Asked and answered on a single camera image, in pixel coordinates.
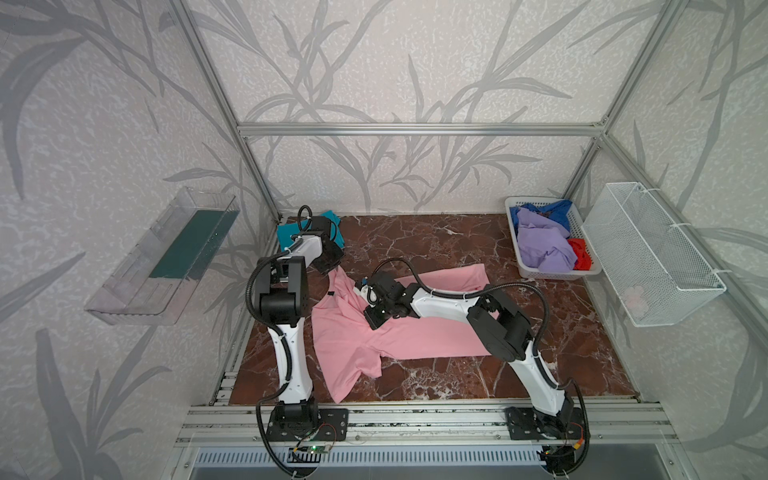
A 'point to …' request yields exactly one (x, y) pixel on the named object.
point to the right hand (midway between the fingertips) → (364, 309)
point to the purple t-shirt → (543, 243)
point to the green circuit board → (318, 449)
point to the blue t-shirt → (556, 211)
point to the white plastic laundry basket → (512, 201)
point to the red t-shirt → (583, 261)
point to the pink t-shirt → (350, 352)
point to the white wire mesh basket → (658, 274)
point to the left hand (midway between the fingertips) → (341, 251)
